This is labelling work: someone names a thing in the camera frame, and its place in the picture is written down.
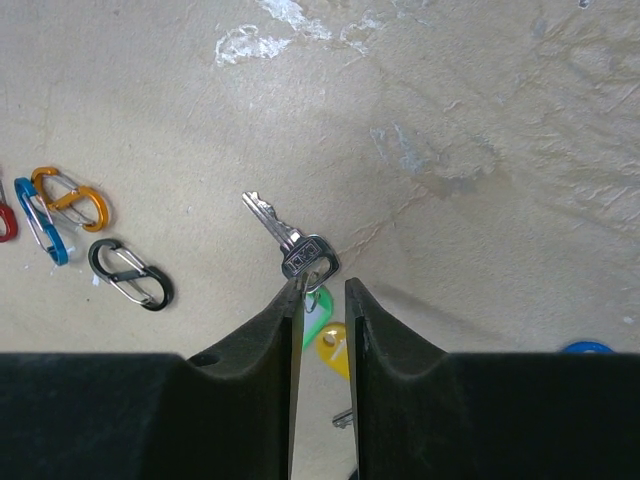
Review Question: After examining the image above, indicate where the black S carabiner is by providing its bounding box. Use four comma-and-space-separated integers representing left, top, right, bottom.
87, 238, 175, 312

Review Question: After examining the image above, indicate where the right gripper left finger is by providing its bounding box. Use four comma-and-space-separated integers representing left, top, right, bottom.
1, 281, 303, 479

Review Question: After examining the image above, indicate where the silver key black head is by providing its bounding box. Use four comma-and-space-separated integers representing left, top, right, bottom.
242, 191, 340, 294

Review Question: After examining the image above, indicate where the silver key yellow tag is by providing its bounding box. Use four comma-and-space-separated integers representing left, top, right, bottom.
332, 408, 353, 429

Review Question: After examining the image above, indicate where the orange S carabiner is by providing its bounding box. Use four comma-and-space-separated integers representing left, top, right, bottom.
31, 166, 110, 233

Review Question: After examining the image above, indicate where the red S carabiner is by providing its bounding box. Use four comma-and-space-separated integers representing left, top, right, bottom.
0, 203, 18, 243

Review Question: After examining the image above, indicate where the blue key tag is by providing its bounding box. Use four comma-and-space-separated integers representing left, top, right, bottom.
560, 340, 614, 354

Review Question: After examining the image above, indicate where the teal S carabiner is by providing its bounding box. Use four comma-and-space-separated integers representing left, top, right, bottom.
14, 177, 69, 266

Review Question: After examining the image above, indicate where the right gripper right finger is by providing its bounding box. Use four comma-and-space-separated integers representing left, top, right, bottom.
345, 278, 639, 479

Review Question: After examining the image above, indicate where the green key tag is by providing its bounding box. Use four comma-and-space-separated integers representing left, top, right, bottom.
302, 287, 334, 349

